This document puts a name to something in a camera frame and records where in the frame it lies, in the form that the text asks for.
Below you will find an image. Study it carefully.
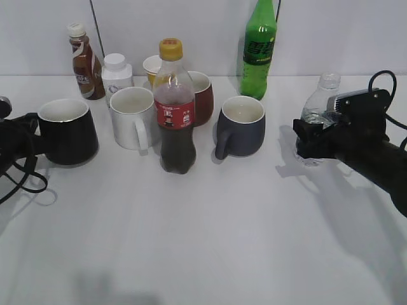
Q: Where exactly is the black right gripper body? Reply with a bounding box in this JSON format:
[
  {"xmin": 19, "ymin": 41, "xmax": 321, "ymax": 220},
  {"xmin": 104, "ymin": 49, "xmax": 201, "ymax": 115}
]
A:
[{"xmin": 317, "ymin": 89, "xmax": 390, "ymax": 159}]

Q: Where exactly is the white ceramic mug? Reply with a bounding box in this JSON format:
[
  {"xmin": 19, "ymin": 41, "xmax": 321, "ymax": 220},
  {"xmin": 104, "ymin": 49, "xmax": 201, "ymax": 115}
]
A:
[{"xmin": 109, "ymin": 86, "xmax": 157, "ymax": 151}]

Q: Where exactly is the yellow paper cup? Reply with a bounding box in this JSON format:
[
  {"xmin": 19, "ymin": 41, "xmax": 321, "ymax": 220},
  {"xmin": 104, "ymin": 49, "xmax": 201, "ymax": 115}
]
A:
[{"xmin": 142, "ymin": 55, "xmax": 162, "ymax": 89}]

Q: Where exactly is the cola bottle red label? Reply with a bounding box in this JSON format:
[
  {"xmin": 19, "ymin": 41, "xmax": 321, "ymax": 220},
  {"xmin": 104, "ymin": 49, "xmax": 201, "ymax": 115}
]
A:
[{"xmin": 153, "ymin": 38, "xmax": 196, "ymax": 174}]

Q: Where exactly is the black background wall cable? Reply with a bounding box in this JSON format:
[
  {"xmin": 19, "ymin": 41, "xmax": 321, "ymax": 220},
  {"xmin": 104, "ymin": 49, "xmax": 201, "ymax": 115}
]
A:
[{"xmin": 90, "ymin": 0, "xmax": 106, "ymax": 58}]

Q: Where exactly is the red-brown ceramic mug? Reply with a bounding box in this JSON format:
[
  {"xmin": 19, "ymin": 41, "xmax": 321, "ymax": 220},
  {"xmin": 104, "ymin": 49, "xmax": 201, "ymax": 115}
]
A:
[{"xmin": 189, "ymin": 71, "xmax": 214, "ymax": 126}]

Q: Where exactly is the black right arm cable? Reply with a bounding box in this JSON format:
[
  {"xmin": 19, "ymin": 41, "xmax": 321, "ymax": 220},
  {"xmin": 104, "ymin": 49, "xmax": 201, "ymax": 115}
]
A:
[{"xmin": 368, "ymin": 70, "xmax": 407, "ymax": 153}]

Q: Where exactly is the green Sprite bottle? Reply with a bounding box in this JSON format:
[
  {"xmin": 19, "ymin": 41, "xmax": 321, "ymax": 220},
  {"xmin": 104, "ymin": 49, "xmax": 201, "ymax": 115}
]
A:
[{"xmin": 240, "ymin": 0, "xmax": 277, "ymax": 100}]

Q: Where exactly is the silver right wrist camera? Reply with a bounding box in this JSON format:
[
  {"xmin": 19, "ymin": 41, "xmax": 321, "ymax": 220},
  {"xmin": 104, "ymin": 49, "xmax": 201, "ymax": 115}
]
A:
[{"xmin": 326, "ymin": 88, "xmax": 380, "ymax": 115}]

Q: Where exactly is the dark grey ceramic mug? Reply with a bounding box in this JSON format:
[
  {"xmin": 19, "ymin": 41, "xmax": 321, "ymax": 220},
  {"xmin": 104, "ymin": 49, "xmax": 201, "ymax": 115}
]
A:
[{"xmin": 215, "ymin": 96, "xmax": 266, "ymax": 160}]

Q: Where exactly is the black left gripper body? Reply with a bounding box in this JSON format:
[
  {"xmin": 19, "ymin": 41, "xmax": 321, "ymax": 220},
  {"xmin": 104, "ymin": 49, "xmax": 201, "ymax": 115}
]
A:
[{"xmin": 1, "ymin": 96, "xmax": 48, "ymax": 173}]

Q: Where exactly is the white plastic pill bottle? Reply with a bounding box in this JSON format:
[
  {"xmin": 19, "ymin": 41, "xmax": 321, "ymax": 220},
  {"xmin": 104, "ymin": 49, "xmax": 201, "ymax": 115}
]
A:
[{"xmin": 102, "ymin": 53, "xmax": 134, "ymax": 107}]

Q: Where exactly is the brown Nescafe coffee bottle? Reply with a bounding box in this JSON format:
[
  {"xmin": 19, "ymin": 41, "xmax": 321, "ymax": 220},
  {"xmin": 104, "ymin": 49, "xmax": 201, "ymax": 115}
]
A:
[{"xmin": 67, "ymin": 23, "xmax": 105, "ymax": 100}]

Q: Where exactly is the clear Cestbon water bottle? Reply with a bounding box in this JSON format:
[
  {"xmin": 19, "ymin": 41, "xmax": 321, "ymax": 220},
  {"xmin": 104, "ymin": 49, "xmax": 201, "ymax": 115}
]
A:
[{"xmin": 295, "ymin": 72, "xmax": 341, "ymax": 168}]

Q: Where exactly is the black ceramic mug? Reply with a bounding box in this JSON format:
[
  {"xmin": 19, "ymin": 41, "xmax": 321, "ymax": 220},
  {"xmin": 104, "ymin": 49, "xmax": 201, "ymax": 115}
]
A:
[{"xmin": 38, "ymin": 98, "xmax": 99, "ymax": 166}]

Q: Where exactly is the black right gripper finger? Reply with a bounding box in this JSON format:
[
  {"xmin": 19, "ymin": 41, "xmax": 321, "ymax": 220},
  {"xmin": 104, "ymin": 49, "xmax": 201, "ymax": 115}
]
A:
[
  {"xmin": 293, "ymin": 119, "xmax": 334, "ymax": 140},
  {"xmin": 296, "ymin": 141, "xmax": 321, "ymax": 159}
]

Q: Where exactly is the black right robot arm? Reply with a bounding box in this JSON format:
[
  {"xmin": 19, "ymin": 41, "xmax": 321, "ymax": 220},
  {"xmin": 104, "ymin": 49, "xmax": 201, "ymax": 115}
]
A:
[{"xmin": 293, "ymin": 88, "xmax": 406, "ymax": 215}]

